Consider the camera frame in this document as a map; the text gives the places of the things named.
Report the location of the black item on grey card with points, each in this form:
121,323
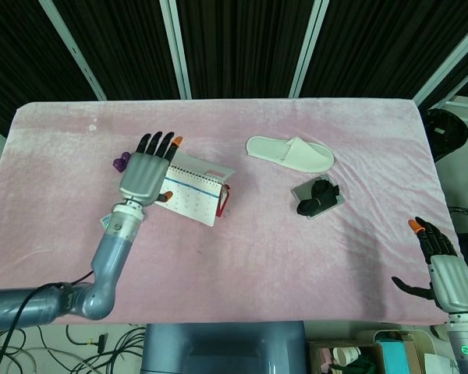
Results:
302,192

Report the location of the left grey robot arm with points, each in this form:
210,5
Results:
109,257

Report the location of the small purple plastic object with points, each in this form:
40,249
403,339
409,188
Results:
121,163

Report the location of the black rolled socks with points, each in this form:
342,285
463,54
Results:
318,195

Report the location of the pink plush table cloth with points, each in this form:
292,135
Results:
257,253

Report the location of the white frame post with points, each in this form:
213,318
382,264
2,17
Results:
74,50
177,50
308,50
448,58

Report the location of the teal box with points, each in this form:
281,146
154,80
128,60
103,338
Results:
392,354

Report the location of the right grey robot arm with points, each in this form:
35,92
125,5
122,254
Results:
466,343

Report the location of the white paper cup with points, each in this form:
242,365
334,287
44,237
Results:
345,356

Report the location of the white disposable slipper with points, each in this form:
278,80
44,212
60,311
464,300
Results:
288,154

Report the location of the black round stand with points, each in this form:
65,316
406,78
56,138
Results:
444,132

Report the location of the brown cardboard box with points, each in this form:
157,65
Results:
323,352

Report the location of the blue grey robot torso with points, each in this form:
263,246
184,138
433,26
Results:
222,346

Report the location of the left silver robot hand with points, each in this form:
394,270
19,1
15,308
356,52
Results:
144,175

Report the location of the red desk calendar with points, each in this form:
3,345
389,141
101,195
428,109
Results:
195,195

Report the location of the dark green cloth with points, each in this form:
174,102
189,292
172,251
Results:
355,366

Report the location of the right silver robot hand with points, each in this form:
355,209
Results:
452,280

